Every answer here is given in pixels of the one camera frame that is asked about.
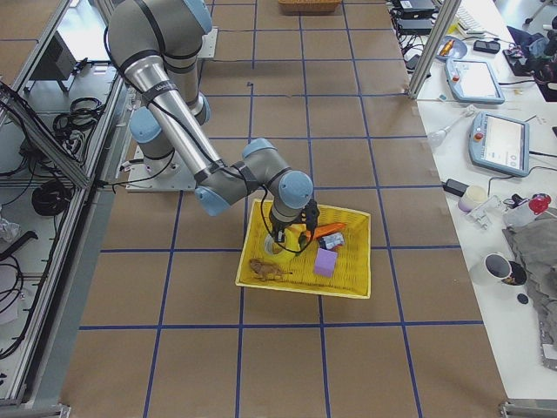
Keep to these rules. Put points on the orange toy carrot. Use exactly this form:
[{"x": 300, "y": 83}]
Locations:
[{"x": 324, "y": 230}]

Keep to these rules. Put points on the near teach pendant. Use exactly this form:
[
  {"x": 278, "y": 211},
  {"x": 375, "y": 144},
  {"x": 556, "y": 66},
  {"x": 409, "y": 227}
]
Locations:
[{"x": 499, "y": 144}]

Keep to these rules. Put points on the yellow tape roll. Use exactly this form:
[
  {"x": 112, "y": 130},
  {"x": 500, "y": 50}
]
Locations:
[{"x": 276, "y": 252}]

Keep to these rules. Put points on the purple foam block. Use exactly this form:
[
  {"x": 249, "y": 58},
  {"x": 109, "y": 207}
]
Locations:
[{"x": 325, "y": 262}]

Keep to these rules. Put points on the yellow plastic basket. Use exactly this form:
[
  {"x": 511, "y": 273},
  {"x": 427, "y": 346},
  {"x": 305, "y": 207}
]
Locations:
[{"x": 352, "y": 275}]

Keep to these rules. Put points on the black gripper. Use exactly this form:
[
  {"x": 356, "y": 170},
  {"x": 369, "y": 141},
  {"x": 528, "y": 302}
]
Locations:
[{"x": 282, "y": 227}]

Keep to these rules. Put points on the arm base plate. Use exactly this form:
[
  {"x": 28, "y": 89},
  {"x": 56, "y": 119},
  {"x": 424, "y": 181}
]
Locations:
[
  {"x": 164, "y": 175},
  {"x": 209, "y": 44}
]

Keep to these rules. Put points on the brown wicker basket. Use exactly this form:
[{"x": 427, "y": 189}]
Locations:
[{"x": 308, "y": 6}]

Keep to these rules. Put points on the far teach pendant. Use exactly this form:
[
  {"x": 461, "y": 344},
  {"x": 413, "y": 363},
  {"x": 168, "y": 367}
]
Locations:
[{"x": 473, "y": 82}]

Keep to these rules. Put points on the small grey can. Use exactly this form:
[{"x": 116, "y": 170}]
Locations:
[{"x": 332, "y": 241}]

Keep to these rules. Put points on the lavender cup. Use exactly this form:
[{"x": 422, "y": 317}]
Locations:
[{"x": 472, "y": 197}]

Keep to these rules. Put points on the aluminium frame post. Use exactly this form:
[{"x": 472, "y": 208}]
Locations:
[{"x": 446, "y": 15}]

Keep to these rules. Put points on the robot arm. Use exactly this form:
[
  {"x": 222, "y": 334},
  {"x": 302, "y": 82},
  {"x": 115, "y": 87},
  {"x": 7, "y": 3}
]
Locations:
[{"x": 155, "y": 46}]

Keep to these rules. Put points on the yellow toy banana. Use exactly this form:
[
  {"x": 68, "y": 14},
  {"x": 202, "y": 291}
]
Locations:
[{"x": 292, "y": 235}]

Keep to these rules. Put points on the brown toy dinosaur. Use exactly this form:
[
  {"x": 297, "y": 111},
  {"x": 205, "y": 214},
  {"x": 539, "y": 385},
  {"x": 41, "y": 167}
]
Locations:
[{"x": 267, "y": 270}]

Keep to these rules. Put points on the black power adapter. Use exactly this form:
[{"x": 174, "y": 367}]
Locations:
[{"x": 455, "y": 187}]

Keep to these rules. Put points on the white mug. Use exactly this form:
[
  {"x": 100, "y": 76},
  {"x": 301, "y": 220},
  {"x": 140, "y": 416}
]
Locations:
[{"x": 492, "y": 268}]

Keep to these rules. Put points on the grey cloth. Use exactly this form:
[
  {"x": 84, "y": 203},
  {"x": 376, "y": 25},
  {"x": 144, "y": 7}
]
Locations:
[{"x": 534, "y": 248}]

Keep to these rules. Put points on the blue plate with brass part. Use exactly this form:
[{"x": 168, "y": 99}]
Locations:
[{"x": 451, "y": 47}]

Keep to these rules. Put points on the teach pendant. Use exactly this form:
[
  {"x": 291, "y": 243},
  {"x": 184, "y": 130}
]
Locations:
[
  {"x": 499, "y": 144},
  {"x": 473, "y": 82}
]

